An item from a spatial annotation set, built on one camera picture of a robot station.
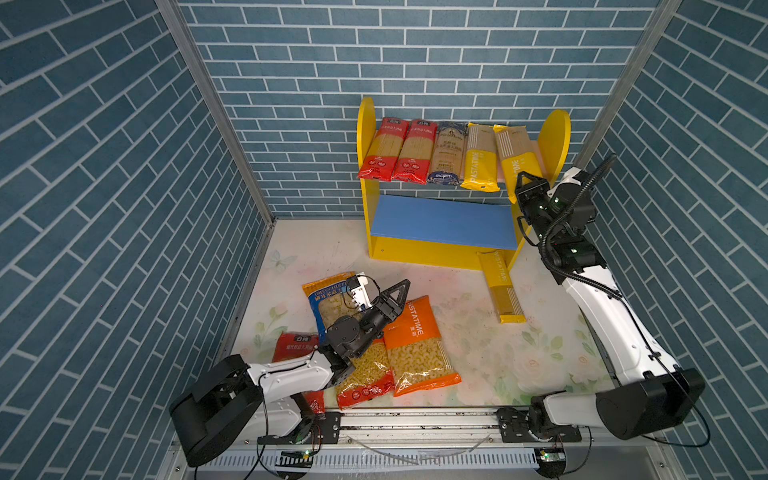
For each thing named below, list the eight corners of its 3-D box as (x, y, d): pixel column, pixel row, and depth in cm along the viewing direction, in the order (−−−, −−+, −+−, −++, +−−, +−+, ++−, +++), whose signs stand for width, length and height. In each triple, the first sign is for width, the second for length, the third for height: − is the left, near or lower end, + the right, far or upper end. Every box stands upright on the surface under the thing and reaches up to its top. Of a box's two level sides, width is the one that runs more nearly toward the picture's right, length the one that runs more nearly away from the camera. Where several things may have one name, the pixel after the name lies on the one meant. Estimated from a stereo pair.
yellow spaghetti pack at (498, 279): (499, 324, 93) (501, 320, 91) (477, 254, 111) (479, 250, 109) (524, 322, 94) (527, 318, 92) (499, 253, 112) (501, 249, 110)
